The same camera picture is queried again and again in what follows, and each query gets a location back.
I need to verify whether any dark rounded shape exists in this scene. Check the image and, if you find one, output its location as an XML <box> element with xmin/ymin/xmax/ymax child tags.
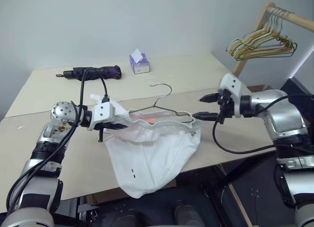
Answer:
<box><xmin>172</xmin><ymin>199</ymin><xmax>201</xmax><ymax>227</ymax></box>

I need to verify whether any thin wire clothes hanger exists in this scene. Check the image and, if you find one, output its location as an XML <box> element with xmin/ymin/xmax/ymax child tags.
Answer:
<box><xmin>128</xmin><ymin>83</ymin><xmax>197</xmax><ymax>126</ymax></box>

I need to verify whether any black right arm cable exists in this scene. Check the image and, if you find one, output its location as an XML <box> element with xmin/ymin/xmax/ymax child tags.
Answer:
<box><xmin>211</xmin><ymin>94</ymin><xmax>314</xmax><ymax>154</ymax></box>

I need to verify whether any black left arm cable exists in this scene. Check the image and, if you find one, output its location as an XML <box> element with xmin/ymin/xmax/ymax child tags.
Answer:
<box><xmin>5</xmin><ymin>67</ymin><xmax>110</xmax><ymax>214</ymax></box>

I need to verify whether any bunch of coloured hangers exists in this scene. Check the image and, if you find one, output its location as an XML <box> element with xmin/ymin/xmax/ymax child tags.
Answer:
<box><xmin>226</xmin><ymin>8</ymin><xmax>295</xmax><ymax>53</ymax></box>

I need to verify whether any black flat panel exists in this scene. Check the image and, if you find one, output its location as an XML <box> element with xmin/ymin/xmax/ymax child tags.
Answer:
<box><xmin>279</xmin><ymin>77</ymin><xmax>314</xmax><ymax>96</ymax></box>

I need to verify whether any folded dark purple umbrella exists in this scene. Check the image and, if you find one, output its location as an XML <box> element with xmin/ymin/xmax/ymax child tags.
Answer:
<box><xmin>55</xmin><ymin>65</ymin><xmax>122</xmax><ymax>81</ymax></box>

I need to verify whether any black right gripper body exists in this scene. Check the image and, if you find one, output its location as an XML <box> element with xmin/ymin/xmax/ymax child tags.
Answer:
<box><xmin>216</xmin><ymin>88</ymin><xmax>234</xmax><ymax>125</ymax></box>

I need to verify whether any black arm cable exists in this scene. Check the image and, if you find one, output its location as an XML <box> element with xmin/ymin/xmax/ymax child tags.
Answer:
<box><xmin>211</xmin><ymin>94</ymin><xmax>314</xmax><ymax>154</ymax></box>
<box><xmin>5</xmin><ymin>67</ymin><xmax>110</xmax><ymax>214</ymax></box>

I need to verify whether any bunch of wire hangers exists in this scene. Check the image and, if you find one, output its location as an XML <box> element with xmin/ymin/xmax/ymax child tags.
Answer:
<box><xmin>234</xmin><ymin>12</ymin><xmax>298</xmax><ymax>62</ymax></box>

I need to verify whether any purple white tissue box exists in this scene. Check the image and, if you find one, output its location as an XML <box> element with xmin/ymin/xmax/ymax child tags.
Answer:
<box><xmin>129</xmin><ymin>48</ymin><xmax>151</xmax><ymax>75</ymax></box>

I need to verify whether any thin wooden slat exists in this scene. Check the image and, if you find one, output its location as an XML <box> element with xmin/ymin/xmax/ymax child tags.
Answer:
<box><xmin>219</xmin><ymin>164</ymin><xmax>253</xmax><ymax>227</ymax></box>

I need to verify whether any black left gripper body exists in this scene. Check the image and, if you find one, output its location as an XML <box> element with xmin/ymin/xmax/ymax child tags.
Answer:
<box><xmin>91</xmin><ymin>122</ymin><xmax>116</xmax><ymax>143</ymax></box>

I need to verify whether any black table frame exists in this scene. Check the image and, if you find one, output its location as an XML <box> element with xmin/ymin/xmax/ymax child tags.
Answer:
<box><xmin>69</xmin><ymin>194</ymin><xmax>99</xmax><ymax>220</ymax></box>

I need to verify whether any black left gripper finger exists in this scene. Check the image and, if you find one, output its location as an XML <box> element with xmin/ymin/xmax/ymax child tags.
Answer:
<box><xmin>107</xmin><ymin>123</ymin><xmax>129</xmax><ymax>131</ymax></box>

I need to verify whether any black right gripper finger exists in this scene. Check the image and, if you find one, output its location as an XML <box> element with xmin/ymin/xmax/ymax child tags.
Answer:
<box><xmin>199</xmin><ymin>92</ymin><xmax>220</xmax><ymax>104</ymax></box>
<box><xmin>192</xmin><ymin>112</ymin><xmax>219</xmax><ymax>121</ymax></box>

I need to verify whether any brown cardboard box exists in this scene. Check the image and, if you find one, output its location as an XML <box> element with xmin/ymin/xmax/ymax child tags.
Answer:
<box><xmin>246</xmin><ymin>84</ymin><xmax>276</xmax><ymax>93</ymax></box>

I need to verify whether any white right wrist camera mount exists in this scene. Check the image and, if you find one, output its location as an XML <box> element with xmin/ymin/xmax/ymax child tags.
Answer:
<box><xmin>218</xmin><ymin>72</ymin><xmax>252</xmax><ymax>117</ymax></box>

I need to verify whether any white garment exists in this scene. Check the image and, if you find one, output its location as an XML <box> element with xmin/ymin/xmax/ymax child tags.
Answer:
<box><xmin>89</xmin><ymin>93</ymin><xmax>202</xmax><ymax>199</ymax></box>

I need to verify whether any wooden clothes rack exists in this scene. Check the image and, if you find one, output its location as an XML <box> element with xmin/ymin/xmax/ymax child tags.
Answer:
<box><xmin>231</xmin><ymin>1</ymin><xmax>314</xmax><ymax>78</ymax></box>

